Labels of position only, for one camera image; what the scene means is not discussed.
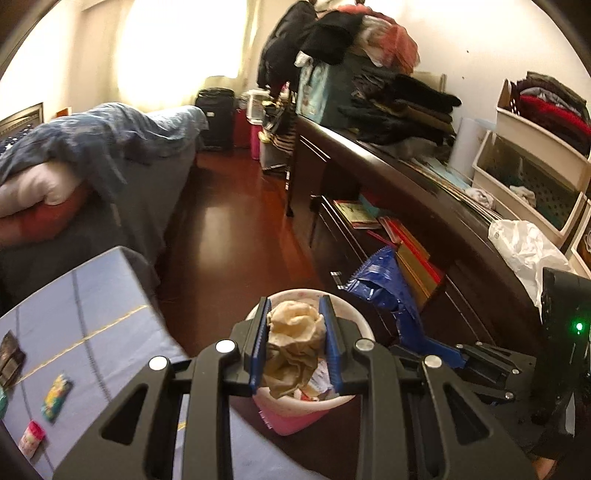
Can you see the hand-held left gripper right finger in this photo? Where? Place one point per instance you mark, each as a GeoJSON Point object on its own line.
{"type": "Point", "coordinates": [333, 360]}

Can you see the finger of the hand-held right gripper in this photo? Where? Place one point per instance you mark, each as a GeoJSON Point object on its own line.
{"type": "Point", "coordinates": [413, 330]}
{"type": "Point", "coordinates": [489, 390]}

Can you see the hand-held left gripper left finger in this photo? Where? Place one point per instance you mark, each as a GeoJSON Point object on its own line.
{"type": "Point", "coordinates": [258, 355]}

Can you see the white wrapper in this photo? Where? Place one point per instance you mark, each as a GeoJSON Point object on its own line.
{"type": "Point", "coordinates": [321, 381]}

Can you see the beige paper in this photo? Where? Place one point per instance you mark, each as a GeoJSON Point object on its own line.
{"type": "Point", "coordinates": [293, 341]}

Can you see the dark blue snack packet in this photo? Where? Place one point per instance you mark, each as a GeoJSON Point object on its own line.
{"type": "Point", "coordinates": [378, 277]}

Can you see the pink trash bin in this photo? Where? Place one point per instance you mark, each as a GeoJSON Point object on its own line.
{"type": "Point", "coordinates": [295, 417]}

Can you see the person's right forearm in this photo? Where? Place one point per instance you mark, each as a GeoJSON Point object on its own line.
{"type": "Point", "coordinates": [561, 443]}

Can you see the white plastic bag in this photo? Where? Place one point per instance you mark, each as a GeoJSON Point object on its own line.
{"type": "Point", "coordinates": [526, 249]}

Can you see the stack of red books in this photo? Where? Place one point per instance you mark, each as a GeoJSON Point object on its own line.
{"type": "Point", "coordinates": [406, 237]}

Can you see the dark wooden dresser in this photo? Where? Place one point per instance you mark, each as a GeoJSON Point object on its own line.
{"type": "Point", "coordinates": [461, 240]}

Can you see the white cloth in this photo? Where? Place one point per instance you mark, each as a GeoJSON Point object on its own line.
{"type": "Point", "coordinates": [521, 193]}
{"type": "Point", "coordinates": [480, 196]}

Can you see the yellow green book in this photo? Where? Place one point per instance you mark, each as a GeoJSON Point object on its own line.
{"type": "Point", "coordinates": [355, 213]}

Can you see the flat magazines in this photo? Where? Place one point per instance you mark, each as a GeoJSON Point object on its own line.
{"type": "Point", "coordinates": [443, 173]}

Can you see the cream plastic storage drawers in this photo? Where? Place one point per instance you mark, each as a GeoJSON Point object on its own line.
{"type": "Point", "coordinates": [521, 138]}

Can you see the bed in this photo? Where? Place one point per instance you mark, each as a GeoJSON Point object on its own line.
{"type": "Point", "coordinates": [138, 207]}

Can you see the white paper roll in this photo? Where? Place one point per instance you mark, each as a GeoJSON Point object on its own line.
{"type": "Point", "coordinates": [466, 143]}

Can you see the white plastic bin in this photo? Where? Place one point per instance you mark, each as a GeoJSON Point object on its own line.
{"type": "Point", "coordinates": [267, 154]}

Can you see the green yellow packet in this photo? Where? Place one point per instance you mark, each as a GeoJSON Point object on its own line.
{"type": "Point", "coordinates": [57, 397]}

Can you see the red and dark folded clothes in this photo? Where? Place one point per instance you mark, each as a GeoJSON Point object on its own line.
{"type": "Point", "coordinates": [549, 106]}

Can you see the pink container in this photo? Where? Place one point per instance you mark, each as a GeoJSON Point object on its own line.
{"type": "Point", "coordinates": [255, 143]}

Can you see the striped bag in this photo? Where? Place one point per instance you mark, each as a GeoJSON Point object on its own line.
{"type": "Point", "coordinates": [279, 131]}

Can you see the red box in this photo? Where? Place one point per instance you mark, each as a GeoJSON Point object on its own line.
{"type": "Point", "coordinates": [241, 129]}

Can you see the black suitcase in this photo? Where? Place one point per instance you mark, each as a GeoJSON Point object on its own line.
{"type": "Point", "coordinates": [214, 117]}

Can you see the small black box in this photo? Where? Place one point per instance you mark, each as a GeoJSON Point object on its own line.
{"type": "Point", "coordinates": [11, 362]}

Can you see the cream board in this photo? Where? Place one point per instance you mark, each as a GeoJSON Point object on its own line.
{"type": "Point", "coordinates": [438, 81]}

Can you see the white jug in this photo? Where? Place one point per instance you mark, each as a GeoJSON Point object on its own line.
{"type": "Point", "coordinates": [256, 104]}

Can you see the teal bag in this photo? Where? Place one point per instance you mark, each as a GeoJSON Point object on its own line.
{"type": "Point", "coordinates": [318, 90]}

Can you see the teal packet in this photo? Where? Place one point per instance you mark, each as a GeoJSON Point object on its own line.
{"type": "Point", "coordinates": [2, 404]}

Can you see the pink folded quilt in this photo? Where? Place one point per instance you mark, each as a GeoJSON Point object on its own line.
{"type": "Point", "coordinates": [41, 184]}

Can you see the pile of hung clothes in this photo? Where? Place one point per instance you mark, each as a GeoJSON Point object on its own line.
{"type": "Point", "coordinates": [388, 32]}

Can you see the black coat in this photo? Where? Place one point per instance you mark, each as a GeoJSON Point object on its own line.
{"type": "Point", "coordinates": [281, 46]}

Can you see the orange nightstand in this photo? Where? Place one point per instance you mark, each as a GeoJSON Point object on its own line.
{"type": "Point", "coordinates": [63, 112]}

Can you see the pale window curtain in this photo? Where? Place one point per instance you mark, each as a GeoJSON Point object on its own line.
{"type": "Point", "coordinates": [175, 50]}

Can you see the blue star pillow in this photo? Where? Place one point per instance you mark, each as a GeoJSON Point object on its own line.
{"type": "Point", "coordinates": [5, 144]}

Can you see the dark wooden headboard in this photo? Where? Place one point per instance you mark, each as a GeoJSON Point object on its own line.
{"type": "Point", "coordinates": [23, 119]}

